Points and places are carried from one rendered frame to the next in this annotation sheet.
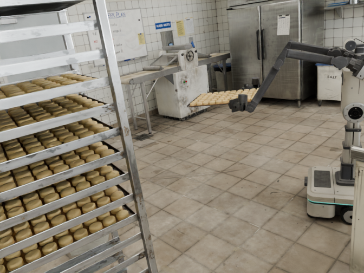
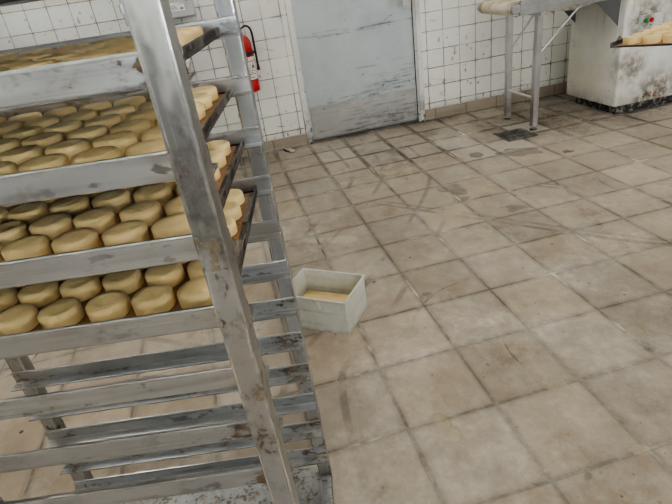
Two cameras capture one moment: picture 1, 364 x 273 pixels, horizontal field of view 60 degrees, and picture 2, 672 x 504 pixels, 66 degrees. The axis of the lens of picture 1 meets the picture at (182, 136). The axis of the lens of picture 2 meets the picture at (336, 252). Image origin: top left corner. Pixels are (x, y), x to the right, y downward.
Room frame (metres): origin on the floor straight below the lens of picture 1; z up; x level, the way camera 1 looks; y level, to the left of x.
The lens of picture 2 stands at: (0.74, -0.16, 1.28)
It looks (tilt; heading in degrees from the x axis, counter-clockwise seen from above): 28 degrees down; 32
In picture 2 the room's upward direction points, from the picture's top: 9 degrees counter-clockwise
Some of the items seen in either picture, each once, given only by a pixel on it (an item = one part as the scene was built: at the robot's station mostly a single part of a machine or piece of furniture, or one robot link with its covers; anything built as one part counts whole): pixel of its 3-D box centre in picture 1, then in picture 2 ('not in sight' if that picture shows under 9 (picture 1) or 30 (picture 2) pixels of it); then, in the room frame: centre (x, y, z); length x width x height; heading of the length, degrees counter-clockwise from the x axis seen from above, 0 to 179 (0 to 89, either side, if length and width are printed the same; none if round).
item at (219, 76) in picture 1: (226, 78); not in sight; (7.00, -1.16, 0.33); 0.54 x 0.53 x 0.66; 42
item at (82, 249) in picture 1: (89, 236); (325, 300); (2.24, 0.88, 0.08); 0.30 x 0.22 x 0.16; 95
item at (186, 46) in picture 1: (176, 47); not in sight; (5.78, -0.12, 1.23); 0.58 x 0.19 x 0.07; 42
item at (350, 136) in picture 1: (351, 150); not in sight; (2.27, -1.32, 0.53); 0.11 x 0.11 x 0.40; 66
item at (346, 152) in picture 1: (350, 166); not in sight; (2.27, -1.32, 0.38); 0.13 x 0.13 x 0.40; 66
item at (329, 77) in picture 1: (338, 80); not in sight; (5.17, -2.72, 0.38); 0.64 x 0.54 x 0.77; 134
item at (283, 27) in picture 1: (283, 25); not in sight; (5.30, -1.85, 1.39); 0.22 x 0.03 x 0.31; 42
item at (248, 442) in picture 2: not in sight; (189, 447); (1.27, 0.68, 0.33); 0.64 x 0.03 x 0.03; 122
